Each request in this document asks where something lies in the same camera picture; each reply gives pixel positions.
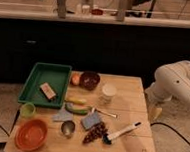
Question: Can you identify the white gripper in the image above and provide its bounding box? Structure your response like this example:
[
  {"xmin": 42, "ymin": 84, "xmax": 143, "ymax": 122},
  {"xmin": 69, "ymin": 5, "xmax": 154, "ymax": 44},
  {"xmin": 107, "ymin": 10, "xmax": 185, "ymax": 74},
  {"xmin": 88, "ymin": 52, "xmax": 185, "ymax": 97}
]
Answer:
[{"xmin": 145, "ymin": 92, "xmax": 162, "ymax": 123}]

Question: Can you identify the white paper cup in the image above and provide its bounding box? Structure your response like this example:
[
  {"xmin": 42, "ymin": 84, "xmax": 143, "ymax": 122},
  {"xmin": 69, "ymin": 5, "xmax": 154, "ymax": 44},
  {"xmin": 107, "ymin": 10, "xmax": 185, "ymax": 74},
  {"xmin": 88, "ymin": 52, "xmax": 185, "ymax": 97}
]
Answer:
[{"xmin": 101, "ymin": 83, "xmax": 116, "ymax": 104}]

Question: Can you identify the white black dish brush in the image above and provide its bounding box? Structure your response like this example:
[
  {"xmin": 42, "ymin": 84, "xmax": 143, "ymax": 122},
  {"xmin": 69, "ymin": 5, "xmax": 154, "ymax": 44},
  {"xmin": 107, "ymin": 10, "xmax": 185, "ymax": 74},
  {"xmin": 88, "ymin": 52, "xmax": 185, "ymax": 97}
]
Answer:
[{"xmin": 103, "ymin": 122, "xmax": 141, "ymax": 145}]

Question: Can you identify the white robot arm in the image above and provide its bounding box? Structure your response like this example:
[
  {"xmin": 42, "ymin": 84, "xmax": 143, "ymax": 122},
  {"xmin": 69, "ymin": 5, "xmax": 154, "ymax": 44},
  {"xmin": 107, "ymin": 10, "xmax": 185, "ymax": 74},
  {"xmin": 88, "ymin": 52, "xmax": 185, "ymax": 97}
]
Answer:
[{"xmin": 144, "ymin": 60, "xmax": 190, "ymax": 122}]

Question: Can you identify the small metal cup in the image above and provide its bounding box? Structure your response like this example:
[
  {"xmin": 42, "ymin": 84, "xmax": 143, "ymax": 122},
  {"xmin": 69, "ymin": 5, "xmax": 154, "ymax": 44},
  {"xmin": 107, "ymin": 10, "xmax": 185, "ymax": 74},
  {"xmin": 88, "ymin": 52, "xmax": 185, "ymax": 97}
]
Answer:
[{"xmin": 61, "ymin": 120, "xmax": 75, "ymax": 138}]

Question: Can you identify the small green cup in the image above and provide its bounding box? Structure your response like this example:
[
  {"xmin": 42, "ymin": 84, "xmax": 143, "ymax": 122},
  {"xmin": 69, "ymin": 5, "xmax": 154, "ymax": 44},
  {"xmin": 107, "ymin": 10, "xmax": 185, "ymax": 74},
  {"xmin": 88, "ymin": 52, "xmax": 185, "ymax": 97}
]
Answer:
[{"xmin": 20, "ymin": 102, "xmax": 36, "ymax": 118}]

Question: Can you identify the brown pine cone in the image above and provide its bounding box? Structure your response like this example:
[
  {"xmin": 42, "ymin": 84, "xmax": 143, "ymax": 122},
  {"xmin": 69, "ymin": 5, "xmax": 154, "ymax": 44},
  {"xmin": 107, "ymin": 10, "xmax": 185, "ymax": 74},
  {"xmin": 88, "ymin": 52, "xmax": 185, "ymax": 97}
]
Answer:
[{"xmin": 83, "ymin": 122, "xmax": 108, "ymax": 144}]

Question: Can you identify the metal spoon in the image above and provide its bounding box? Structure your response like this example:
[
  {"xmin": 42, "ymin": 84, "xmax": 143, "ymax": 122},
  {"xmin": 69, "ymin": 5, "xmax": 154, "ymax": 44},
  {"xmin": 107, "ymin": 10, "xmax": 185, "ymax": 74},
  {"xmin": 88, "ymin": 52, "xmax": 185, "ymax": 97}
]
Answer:
[{"xmin": 91, "ymin": 107, "xmax": 118, "ymax": 118}]

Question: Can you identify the dark maroon bowl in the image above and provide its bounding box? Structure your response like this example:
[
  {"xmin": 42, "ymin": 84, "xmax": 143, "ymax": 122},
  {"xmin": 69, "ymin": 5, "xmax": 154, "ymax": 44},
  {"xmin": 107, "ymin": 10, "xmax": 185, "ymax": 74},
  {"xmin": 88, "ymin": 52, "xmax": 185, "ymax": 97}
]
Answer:
[{"xmin": 80, "ymin": 71, "xmax": 100, "ymax": 90}]

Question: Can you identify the yellow banana toy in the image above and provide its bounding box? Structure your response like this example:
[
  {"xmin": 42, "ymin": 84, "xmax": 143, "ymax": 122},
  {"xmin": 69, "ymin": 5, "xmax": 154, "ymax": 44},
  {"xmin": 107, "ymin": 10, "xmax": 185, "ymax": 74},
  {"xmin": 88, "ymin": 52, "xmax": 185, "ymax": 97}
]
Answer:
[{"xmin": 65, "ymin": 96, "xmax": 86, "ymax": 105}]

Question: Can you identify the green cucumber toy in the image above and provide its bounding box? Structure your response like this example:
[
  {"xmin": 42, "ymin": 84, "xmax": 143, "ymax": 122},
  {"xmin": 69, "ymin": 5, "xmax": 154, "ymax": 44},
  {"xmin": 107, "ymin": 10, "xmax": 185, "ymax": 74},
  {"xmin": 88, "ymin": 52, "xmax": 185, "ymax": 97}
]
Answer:
[{"xmin": 65, "ymin": 103, "xmax": 89, "ymax": 116}]

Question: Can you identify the orange fruit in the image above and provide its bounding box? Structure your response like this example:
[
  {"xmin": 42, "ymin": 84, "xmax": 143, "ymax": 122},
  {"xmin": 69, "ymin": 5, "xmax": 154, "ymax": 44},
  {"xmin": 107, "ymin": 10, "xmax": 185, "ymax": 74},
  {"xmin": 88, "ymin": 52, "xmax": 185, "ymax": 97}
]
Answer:
[{"xmin": 71, "ymin": 74, "xmax": 80, "ymax": 86}]

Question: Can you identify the grey blue cloth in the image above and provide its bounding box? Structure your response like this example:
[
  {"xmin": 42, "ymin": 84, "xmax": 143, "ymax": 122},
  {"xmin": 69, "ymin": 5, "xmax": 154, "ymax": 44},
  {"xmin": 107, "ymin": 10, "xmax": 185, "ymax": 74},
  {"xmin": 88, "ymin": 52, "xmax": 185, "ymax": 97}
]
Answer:
[{"xmin": 53, "ymin": 109, "xmax": 73, "ymax": 122}]

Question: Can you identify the green plastic tray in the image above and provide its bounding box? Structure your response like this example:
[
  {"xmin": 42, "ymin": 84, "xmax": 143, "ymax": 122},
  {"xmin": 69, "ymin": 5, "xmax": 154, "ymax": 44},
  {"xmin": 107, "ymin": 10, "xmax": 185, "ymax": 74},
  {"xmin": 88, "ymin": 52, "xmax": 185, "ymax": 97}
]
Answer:
[{"xmin": 18, "ymin": 63, "xmax": 72, "ymax": 109}]

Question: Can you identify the wooden block sponge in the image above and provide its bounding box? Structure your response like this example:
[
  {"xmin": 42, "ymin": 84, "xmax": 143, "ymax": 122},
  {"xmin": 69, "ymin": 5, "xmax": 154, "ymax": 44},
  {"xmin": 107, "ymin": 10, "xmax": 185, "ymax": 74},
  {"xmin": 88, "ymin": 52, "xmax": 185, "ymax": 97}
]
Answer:
[{"xmin": 39, "ymin": 82, "xmax": 57, "ymax": 100}]

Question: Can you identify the red object on shelf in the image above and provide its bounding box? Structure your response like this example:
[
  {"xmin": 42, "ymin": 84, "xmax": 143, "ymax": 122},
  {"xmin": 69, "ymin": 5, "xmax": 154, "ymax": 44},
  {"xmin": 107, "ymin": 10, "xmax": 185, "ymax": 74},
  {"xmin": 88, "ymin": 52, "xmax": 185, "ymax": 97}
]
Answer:
[{"xmin": 91, "ymin": 8, "xmax": 103, "ymax": 16}]

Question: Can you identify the orange plastic bowl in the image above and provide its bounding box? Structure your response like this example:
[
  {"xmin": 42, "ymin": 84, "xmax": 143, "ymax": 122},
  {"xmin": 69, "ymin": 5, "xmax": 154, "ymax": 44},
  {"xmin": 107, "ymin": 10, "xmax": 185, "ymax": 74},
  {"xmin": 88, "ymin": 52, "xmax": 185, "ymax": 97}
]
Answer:
[{"xmin": 14, "ymin": 119, "xmax": 48, "ymax": 152}]

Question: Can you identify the black floor cable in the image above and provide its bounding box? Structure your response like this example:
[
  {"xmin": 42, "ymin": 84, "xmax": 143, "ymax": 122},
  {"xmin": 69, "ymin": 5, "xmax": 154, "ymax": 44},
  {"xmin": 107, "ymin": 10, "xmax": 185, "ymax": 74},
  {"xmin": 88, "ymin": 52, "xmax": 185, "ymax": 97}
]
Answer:
[{"xmin": 147, "ymin": 120, "xmax": 190, "ymax": 152}]

